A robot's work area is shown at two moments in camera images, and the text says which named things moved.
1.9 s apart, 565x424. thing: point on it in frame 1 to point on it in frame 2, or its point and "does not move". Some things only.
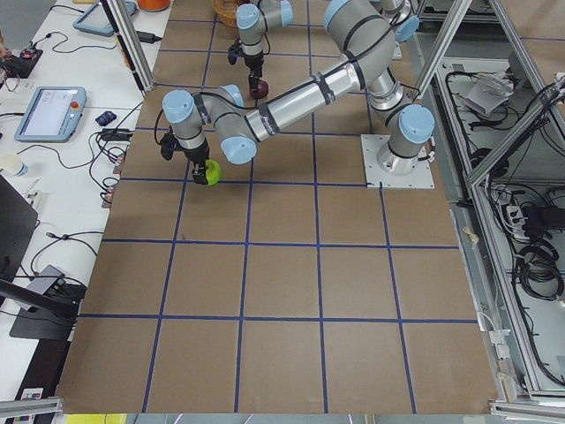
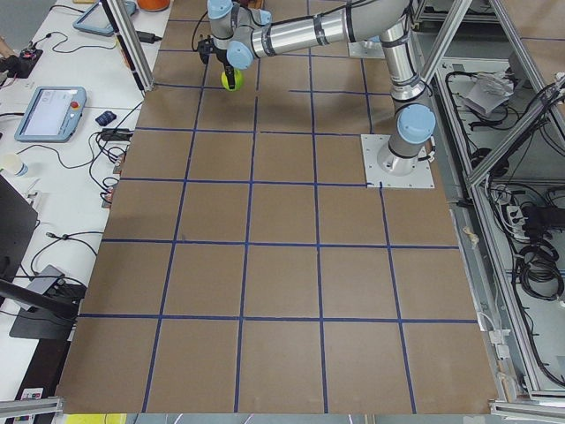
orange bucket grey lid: [153, 5] does not move
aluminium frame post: [130, 42] does not move
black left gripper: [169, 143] to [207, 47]
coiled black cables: [538, 272] does not move
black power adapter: [147, 38] does not move
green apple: [213, 173] to [237, 80]
